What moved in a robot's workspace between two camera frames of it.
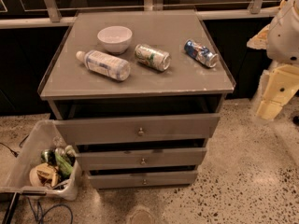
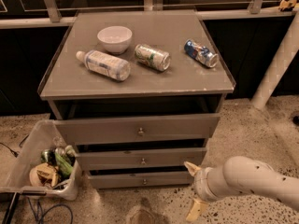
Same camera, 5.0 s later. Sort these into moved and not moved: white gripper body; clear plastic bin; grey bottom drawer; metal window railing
Moved: white gripper body
Not moved: grey bottom drawer; metal window railing; clear plastic bin
